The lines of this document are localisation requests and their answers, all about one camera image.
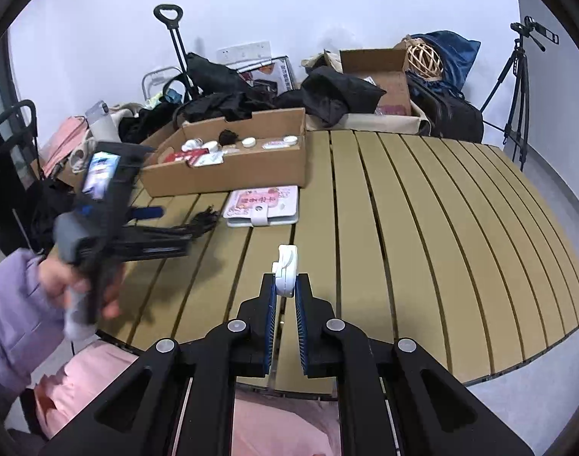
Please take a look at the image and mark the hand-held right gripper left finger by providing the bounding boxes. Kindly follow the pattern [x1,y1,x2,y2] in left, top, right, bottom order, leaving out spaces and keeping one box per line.
[40,273,277,456]

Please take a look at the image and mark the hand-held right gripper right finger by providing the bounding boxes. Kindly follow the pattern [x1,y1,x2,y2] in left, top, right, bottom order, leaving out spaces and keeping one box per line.
[295,274,535,456]

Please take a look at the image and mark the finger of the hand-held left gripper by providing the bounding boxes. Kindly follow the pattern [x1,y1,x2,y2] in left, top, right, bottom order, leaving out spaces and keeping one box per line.
[80,225,197,261]
[125,206,165,222]

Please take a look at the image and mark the black cord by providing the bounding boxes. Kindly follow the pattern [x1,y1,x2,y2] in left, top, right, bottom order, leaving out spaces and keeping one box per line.
[187,206,220,238]

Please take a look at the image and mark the white spray bottle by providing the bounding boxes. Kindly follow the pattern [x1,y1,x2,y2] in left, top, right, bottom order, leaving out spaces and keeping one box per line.
[271,244,300,299]

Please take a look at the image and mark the red printed box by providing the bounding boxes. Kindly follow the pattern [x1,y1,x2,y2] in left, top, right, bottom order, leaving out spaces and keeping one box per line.
[156,147,224,168]

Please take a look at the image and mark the person's left forearm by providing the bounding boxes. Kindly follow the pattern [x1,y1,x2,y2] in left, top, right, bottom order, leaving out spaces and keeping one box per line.
[0,247,68,402]

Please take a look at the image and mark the person's left hand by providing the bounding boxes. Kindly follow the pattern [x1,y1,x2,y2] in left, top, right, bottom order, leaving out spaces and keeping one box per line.
[37,250,126,321]

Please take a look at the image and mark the pink bag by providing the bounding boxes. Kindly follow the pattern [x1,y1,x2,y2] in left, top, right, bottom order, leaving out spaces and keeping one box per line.
[40,116,93,179]

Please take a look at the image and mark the large cardboard floor box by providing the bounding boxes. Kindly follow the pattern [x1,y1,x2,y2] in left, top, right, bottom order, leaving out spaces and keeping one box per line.
[137,121,186,153]

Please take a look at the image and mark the white thermos bottle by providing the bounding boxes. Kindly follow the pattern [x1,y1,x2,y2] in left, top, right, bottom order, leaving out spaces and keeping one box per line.
[86,101,120,144]

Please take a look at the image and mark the pink puffer jacket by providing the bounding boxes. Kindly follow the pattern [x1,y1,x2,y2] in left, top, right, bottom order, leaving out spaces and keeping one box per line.
[33,342,343,456]

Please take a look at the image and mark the beige hoodie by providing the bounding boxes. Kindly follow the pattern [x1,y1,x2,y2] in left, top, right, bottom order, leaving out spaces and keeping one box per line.
[109,103,144,122]

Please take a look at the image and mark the pink snap wallet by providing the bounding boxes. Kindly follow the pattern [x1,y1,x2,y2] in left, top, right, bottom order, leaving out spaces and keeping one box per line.
[222,185,300,228]

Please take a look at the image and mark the white metal rack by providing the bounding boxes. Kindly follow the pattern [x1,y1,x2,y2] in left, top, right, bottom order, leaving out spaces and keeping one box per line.
[141,68,186,103]

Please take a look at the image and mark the black trolley bag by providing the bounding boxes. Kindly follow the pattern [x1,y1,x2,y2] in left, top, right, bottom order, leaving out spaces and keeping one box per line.
[184,52,252,100]

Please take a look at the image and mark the printed product box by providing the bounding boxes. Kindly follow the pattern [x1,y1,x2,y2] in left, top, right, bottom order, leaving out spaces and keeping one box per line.
[236,54,297,97]

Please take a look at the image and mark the black garment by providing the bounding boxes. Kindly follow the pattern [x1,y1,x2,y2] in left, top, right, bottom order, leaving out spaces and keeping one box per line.
[274,65,387,129]

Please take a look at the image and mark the cardboard box with flaps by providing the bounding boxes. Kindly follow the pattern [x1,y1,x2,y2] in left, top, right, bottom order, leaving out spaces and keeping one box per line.
[338,48,425,117]

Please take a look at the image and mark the wicker ball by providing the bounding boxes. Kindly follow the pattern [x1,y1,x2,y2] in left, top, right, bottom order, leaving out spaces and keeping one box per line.
[406,40,446,81]

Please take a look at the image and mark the blue cloth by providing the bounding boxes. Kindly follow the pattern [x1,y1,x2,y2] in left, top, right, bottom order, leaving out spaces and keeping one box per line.
[410,31,481,100]

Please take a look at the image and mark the black trolley handle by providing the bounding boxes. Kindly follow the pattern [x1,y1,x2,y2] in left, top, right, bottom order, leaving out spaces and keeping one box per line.
[153,4,198,103]

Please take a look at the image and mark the white wall sockets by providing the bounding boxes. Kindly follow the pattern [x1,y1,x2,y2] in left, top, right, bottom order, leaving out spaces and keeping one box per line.
[216,42,272,63]

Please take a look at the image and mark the black camera tripod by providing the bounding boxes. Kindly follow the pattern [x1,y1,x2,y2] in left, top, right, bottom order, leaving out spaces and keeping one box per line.
[479,16,560,173]

